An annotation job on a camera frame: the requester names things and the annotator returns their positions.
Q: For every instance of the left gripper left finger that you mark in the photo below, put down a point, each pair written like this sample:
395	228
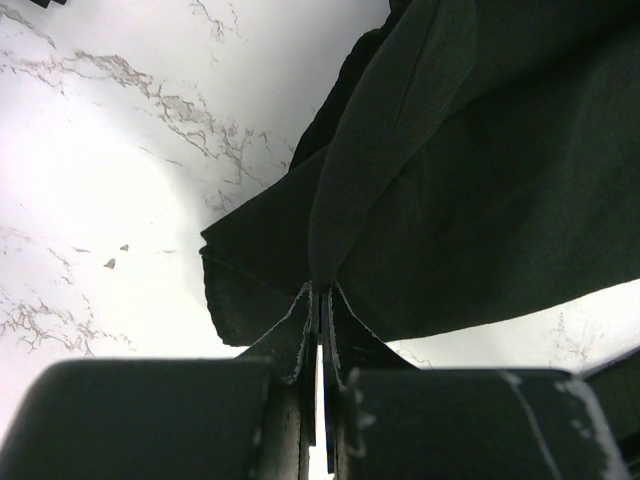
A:
250	417

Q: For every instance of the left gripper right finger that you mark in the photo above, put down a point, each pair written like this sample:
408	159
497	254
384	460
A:
388	419

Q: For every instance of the black long sleeve shirt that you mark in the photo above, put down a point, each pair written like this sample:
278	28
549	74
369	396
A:
475	161

